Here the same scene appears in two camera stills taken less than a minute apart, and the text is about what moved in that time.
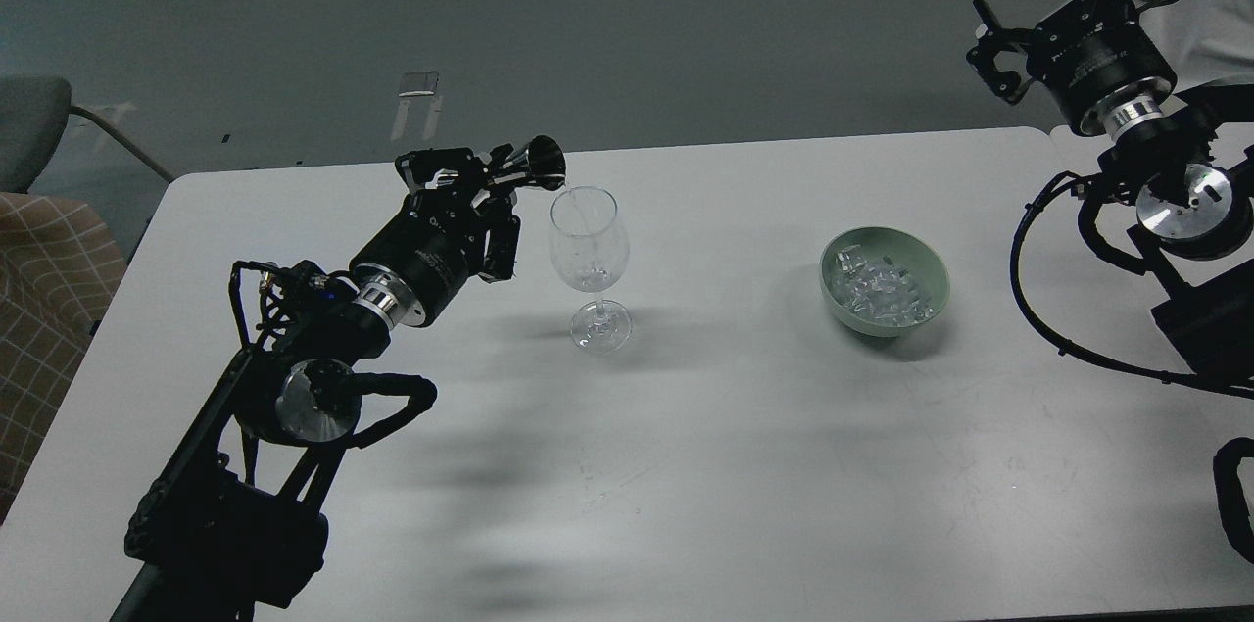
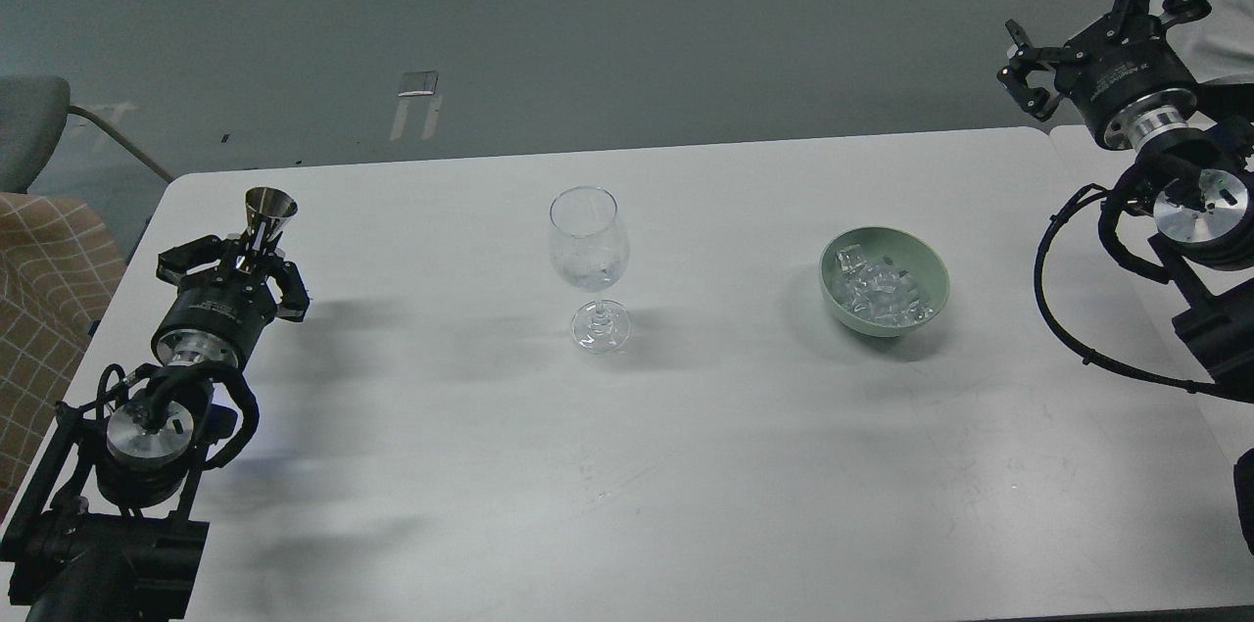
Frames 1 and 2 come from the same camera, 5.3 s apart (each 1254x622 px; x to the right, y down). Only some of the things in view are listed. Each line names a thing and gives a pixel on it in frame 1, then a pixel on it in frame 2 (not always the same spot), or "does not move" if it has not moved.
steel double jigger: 544,161 → 273,205
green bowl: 883,283 does not move
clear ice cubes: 878,290 does not move
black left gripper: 411,269 → 218,317
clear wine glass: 589,245 does not move
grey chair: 33,113 does not move
